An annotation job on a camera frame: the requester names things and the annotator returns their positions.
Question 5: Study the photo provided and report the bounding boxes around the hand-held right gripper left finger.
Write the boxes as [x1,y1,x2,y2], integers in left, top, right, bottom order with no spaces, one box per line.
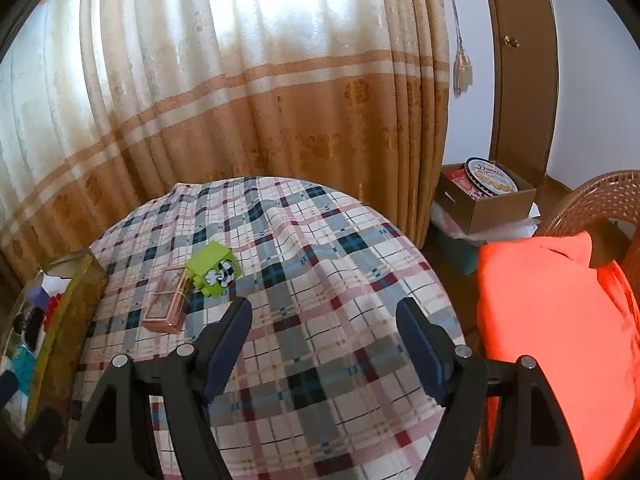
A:
[60,296,253,480]

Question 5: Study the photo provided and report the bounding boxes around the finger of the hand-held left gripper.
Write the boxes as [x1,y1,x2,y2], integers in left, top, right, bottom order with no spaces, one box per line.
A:
[0,370,21,404]
[27,406,67,461]

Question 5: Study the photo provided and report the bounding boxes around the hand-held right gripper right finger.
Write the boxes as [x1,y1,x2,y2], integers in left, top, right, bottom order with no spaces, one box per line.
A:
[395,296,586,480]

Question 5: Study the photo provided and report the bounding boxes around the teal building block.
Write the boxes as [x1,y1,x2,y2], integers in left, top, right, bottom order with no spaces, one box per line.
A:
[10,350,38,386]

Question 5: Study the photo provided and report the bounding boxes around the black sequined shoe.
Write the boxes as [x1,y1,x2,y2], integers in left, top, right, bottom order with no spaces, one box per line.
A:
[17,305,46,351]

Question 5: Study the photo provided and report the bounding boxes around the pink makeup palette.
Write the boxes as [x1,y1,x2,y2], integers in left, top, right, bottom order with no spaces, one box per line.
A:
[142,267,196,335]

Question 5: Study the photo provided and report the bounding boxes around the white box with gold rim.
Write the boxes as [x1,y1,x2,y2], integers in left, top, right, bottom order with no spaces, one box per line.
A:
[0,249,110,431]

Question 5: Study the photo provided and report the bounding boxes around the green toy block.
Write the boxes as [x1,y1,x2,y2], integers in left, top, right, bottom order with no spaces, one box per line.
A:
[185,241,242,298]

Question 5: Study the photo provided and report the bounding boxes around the red building block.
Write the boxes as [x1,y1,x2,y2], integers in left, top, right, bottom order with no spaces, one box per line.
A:
[42,295,66,332]

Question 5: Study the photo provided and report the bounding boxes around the teal bin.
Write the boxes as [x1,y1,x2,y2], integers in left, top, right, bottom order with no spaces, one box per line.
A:
[432,220,483,276]

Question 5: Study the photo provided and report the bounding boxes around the plaid tablecloth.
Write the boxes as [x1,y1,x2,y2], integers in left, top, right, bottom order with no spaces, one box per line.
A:
[70,176,471,480]

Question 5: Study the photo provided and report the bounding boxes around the orange cloth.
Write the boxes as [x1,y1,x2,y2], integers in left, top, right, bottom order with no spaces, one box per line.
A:
[472,232,640,480]

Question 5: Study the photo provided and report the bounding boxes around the white plastic bag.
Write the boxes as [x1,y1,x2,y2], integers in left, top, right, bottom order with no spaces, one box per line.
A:
[431,200,543,248]

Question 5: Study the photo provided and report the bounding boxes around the cardboard box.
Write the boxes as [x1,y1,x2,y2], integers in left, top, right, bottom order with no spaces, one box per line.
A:
[439,160,538,235]

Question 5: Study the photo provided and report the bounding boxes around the pink packet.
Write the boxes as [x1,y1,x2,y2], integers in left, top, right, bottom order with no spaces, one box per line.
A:
[445,169,481,198]

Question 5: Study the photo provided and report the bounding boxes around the round cookie tin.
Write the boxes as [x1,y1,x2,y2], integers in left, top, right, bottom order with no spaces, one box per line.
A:
[464,157,519,197]

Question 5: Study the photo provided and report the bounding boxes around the brown wicker chair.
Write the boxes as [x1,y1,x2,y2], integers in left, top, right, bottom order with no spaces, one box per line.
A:
[532,170,640,286]

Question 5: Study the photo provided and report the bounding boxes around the cream and orange curtain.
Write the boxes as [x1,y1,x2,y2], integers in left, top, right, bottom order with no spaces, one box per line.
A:
[0,0,451,281]

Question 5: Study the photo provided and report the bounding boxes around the curtain tieback tassel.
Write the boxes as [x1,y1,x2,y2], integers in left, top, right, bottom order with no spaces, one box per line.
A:
[445,0,476,98]

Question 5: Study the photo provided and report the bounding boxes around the wooden door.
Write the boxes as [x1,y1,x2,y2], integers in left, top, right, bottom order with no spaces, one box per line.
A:
[477,0,560,186]

